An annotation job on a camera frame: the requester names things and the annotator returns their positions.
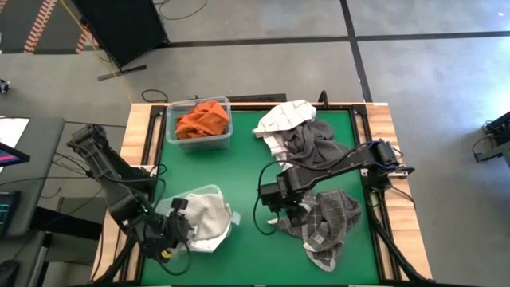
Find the small black blue object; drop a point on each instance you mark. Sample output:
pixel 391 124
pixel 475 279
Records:
pixel 4 87

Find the black monitor pink screen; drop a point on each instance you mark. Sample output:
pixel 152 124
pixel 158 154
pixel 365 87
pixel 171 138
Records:
pixel 12 157

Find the black backlit keyboard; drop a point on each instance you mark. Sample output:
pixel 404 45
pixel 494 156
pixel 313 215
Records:
pixel 8 211

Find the black panel stand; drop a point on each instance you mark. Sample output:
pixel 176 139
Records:
pixel 119 28

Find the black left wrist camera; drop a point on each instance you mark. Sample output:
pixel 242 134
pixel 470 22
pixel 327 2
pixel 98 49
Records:
pixel 179 204

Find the green table mat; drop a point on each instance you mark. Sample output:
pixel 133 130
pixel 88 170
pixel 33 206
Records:
pixel 247 171

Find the white paper sheet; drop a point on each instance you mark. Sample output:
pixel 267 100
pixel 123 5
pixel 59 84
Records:
pixel 14 131

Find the black computer mouse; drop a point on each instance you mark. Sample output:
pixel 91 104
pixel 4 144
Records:
pixel 8 275

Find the dark grey towel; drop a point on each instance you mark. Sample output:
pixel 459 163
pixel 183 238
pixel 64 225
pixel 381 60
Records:
pixel 311 139

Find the black metal table frame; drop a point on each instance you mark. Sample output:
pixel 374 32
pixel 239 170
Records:
pixel 247 107

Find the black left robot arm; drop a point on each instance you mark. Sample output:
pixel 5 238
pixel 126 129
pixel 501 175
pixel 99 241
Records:
pixel 119 187

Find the short black frame post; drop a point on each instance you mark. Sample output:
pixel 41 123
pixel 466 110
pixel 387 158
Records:
pixel 323 99

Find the grey desk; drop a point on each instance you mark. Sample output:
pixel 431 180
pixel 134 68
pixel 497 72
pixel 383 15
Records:
pixel 44 159

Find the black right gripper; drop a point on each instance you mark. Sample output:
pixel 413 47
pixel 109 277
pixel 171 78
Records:
pixel 291 199

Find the plain white towel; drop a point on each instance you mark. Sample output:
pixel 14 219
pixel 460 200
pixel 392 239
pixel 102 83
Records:
pixel 207 245

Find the clear plastic bin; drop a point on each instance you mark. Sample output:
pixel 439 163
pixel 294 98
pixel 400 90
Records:
pixel 172 131
pixel 167 205

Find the white towel brown checks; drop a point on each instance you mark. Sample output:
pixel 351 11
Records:
pixel 285 115

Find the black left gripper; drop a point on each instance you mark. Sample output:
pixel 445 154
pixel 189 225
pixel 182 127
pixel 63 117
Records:
pixel 171 235

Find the white towel thin grey checks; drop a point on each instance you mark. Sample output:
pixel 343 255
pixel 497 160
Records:
pixel 209 215

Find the dark mat orange stripes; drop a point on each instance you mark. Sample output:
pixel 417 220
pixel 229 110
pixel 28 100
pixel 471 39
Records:
pixel 40 24

